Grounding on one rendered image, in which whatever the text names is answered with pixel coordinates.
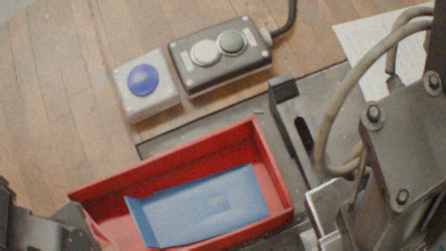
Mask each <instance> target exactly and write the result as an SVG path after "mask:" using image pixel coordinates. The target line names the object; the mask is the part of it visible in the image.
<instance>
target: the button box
mask: <svg viewBox="0 0 446 251"><path fill-rule="evenodd" d="M295 4H296V0H289V6H290V7H289V13H288V14H289V17H288V19H287V23H286V24H285V25H284V26H283V27H282V28H279V29H277V30H274V31H272V32H270V33H268V32H267V30H266V28H265V27H262V28H261V29H260V30H258V29H257V27H256V25H255V24H254V21H253V19H252V18H251V16H250V15H249V14H246V15H243V16H238V17H236V18H234V19H232V20H227V21H224V22H222V23H219V24H217V25H212V26H209V27H208V28H205V29H203V30H200V31H198V32H195V33H193V34H190V35H188V36H185V37H183V38H181V39H178V40H176V41H173V42H172V43H169V44H168V48H167V51H168V53H169V56H170V58H171V60H172V62H171V63H172V64H173V66H174V68H175V71H176V73H177V75H178V77H179V80H180V83H181V85H182V88H183V90H184V92H185V94H186V97H187V98H189V99H191V98H194V97H196V96H198V95H201V94H203V93H207V92H209V91H212V90H214V89H217V88H219V87H221V86H224V85H226V84H229V83H231V82H234V81H236V80H239V79H241V78H244V77H246V76H248V75H251V74H253V73H256V72H261V71H263V70H266V69H268V68H270V67H272V63H273V60H272V55H271V53H270V51H269V49H268V48H269V47H272V46H273V41H272V40H271V39H273V38H275V37H279V36H280V35H282V34H285V33H287V31H289V30H290V29H291V28H292V26H293V24H294V23H295V22H294V20H295V17H296V14H295V13H296V6H295ZM227 31H236V32H239V33H240V34H241V35H242V36H243V38H244V40H245V46H244V48H243V49H242V50H241V51H240V52H238V53H236V54H228V53H225V52H224V51H222V50H221V48H220V46H219V38H220V37H221V36H222V34H224V33H225V32H227ZM203 40H208V41H211V42H213V43H214V44H215V45H216V46H217V47H218V51H219V55H218V58H217V59H216V60H214V61H213V62H211V63H208V64H203V63H202V64H200V63H198V62H196V61H195V59H194V57H193V48H194V46H195V45H196V44H197V43H198V42H200V41H203ZM267 47H268V48H267Z"/></svg>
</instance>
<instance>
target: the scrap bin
mask: <svg viewBox="0 0 446 251"><path fill-rule="evenodd" d="M242 163H247V164H249V163H252V166H253V168H254V171H255V173H254V174H255V176H256V179H257V181H258V183H259V186H260V188H261V191H262V194H263V195H264V198H265V199H264V200H265V203H266V205H267V207H268V210H269V212H270V213H269V214H270V217H267V218H265V219H263V220H260V221H257V222H254V223H252V224H249V225H247V226H245V227H242V228H240V229H237V230H235V231H231V232H229V233H227V234H224V235H221V236H216V237H214V238H211V239H205V240H202V241H200V242H195V243H192V244H188V245H185V246H180V247H177V245H176V246H172V247H169V248H164V249H159V250H158V249H151V248H149V247H145V246H144V243H143V241H142V239H141V238H140V236H139V233H138V231H137V228H136V226H135V223H134V221H133V218H132V216H131V214H130V213H129V210H128V208H127V205H126V203H125V201H124V197H125V196H128V197H133V198H144V197H145V196H148V195H150V196H151V195H153V194H154V193H153V192H155V191H160V190H163V189H166V188H168V187H173V186H176V185H179V184H182V183H185V182H187V181H193V180H196V179H199V178H202V177H205V176H207V175H210V174H213V173H216V172H219V171H222V170H225V169H228V168H230V167H233V166H236V165H239V164H242ZM66 192H67V191H66ZM67 196H68V197H69V199H70V200H71V201H76V202H80V204H81V205H82V206H83V207H84V209H85V211H86V212H87V213H88V214H89V216H90V217H91V218H92V219H93V220H94V221H95V223H96V224H97V225H98V226H99V227H100V229H101V230H103V231H104V232H105V233H107V234H108V235H109V236H110V237H111V238H113V239H114V240H115V242H116V243H117V245H118V247H119V251H222V250H224V249H227V248H229V247H233V246H235V245H238V244H240V243H243V242H247V241H248V240H251V239H253V238H256V237H258V236H260V235H263V234H266V233H269V232H271V231H273V230H276V229H278V228H280V227H282V226H284V225H287V224H289V223H291V222H293V221H294V211H295V208H296V207H295V205H294V204H293V202H292V199H291V196H290V194H289V192H288V189H287V187H286V184H285V182H284V180H283V177H282V175H281V173H280V170H279V168H278V167H277V165H276V161H275V158H274V156H273V154H272V152H271V150H270V148H269V145H268V143H267V141H266V139H265V137H264V135H263V132H262V130H261V128H260V126H259V124H258V122H257V120H256V117H255V116H252V117H249V118H247V119H244V120H242V121H240V122H237V123H234V124H231V125H227V126H225V127H223V128H220V129H218V130H215V131H213V132H211V133H208V134H206V135H203V136H201V137H198V138H196V139H193V140H191V141H189V142H186V143H184V144H181V145H179V146H176V147H174V148H172V149H169V150H167V151H164V152H163V153H160V154H158V155H156V156H153V157H151V158H149V159H147V160H142V161H141V162H138V163H136V164H134V165H132V166H128V167H126V168H124V169H122V170H118V171H116V172H114V173H113V174H109V175H106V176H105V177H101V178H100V179H98V180H94V181H92V182H89V183H88V184H84V185H82V186H79V187H77V188H74V189H73V190H70V191H68V192H67Z"/></svg>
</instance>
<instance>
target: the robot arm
mask: <svg viewBox="0 0 446 251"><path fill-rule="evenodd" d="M16 195H17V193H16V192H15V191H14V190H12V189H11V188H10V187H9V181H8V180H7V179H6V178H4V177H3V176H2V175H1V174H0V251H119V247H118V245H117V243H116V242H115V240H114V239H113V238H111V237H110V236H109V235H108V234H107V233H105V232H104V231H103V230H101V229H100V227H99V226H98V225H97V224H96V223H95V221H94V220H93V219H92V218H91V217H90V216H89V214H88V213H87V212H86V211H85V209H84V207H83V206H82V205H81V204H80V202H76V201H71V202H69V203H68V204H66V205H64V207H62V208H61V209H59V210H58V211H56V212H54V214H52V215H51V216H50V217H49V216H43V215H37V214H33V212H32V211H31V210H30V209H29V208H26V207H22V206H18V205H17V199H16V197H17V196H16ZM96 235H97V236H99V237H100V238H102V239H104V240H105V241H107V243H108V244H109V246H110V247H108V248H107V249H105V250H104V249H103V248H102V246H101V244H100V242H99V240H98V239H97V237H96Z"/></svg>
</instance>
